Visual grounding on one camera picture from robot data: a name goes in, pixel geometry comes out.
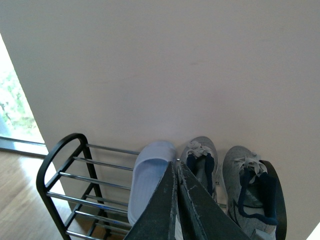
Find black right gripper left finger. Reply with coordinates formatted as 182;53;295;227
125;162;178;240

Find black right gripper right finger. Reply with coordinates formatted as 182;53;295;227
177;161;249;240

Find grey sneaker with navy lining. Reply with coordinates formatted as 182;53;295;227
222;146;278;240

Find black metal shoe rack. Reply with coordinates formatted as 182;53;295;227
36;133;287;240

